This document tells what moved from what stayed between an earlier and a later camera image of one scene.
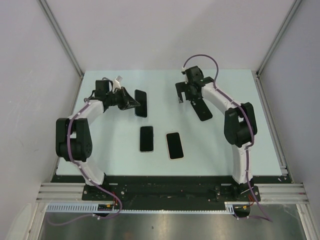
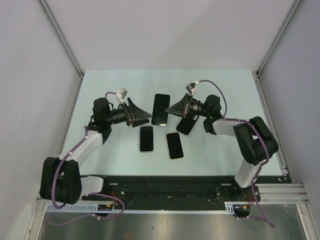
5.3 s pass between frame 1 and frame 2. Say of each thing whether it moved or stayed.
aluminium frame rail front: stayed
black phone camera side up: moved
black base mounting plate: stayed
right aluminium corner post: stayed
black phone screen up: stayed
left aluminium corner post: stayed
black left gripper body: moved
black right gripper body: moved
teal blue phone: moved
